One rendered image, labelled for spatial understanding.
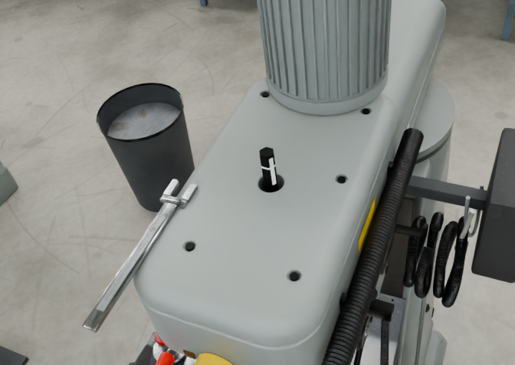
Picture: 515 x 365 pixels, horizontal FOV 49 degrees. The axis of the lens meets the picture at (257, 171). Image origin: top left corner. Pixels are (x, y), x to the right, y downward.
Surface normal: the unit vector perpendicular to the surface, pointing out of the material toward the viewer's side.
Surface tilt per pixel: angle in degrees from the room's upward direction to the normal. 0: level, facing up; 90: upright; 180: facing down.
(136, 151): 94
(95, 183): 0
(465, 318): 0
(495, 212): 90
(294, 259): 0
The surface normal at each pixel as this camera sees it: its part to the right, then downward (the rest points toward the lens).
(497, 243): -0.39, 0.69
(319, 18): -0.15, 0.72
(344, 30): 0.23, 0.67
